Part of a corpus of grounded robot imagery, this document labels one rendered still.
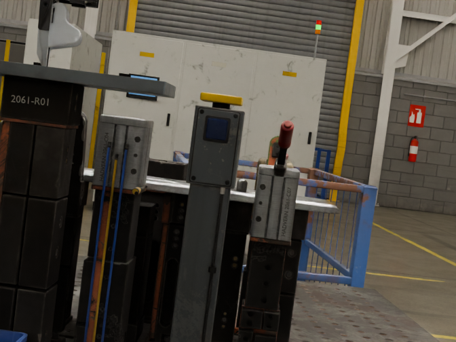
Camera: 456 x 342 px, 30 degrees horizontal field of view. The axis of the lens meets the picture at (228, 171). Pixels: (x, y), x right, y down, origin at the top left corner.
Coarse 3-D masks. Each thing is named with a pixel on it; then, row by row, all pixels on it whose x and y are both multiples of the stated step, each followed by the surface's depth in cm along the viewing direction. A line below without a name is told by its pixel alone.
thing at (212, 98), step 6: (204, 96) 121; (210, 96) 121; (216, 96) 121; (222, 96) 121; (228, 96) 121; (234, 96) 121; (216, 102) 123; (222, 102) 121; (228, 102) 121; (234, 102) 121; (240, 102) 121; (222, 108) 123; (228, 108) 123
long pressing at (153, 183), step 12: (84, 168) 164; (84, 180) 149; (156, 180) 156; (168, 180) 160; (180, 180) 164; (168, 192) 149; (180, 192) 149; (240, 192) 155; (252, 192) 159; (300, 204) 148; (312, 204) 148; (324, 204) 148
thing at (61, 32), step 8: (56, 8) 121; (64, 8) 121; (56, 16) 121; (64, 16) 121; (56, 24) 121; (64, 24) 121; (40, 32) 120; (48, 32) 120; (56, 32) 121; (64, 32) 121; (72, 32) 121; (40, 40) 120; (48, 40) 120; (56, 40) 121; (64, 40) 121; (72, 40) 121; (40, 48) 121; (40, 56) 122
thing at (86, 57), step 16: (32, 32) 923; (80, 32) 966; (32, 48) 924; (64, 48) 925; (80, 48) 980; (96, 48) 1112; (48, 64) 926; (64, 64) 926; (80, 64) 996; (96, 64) 1132
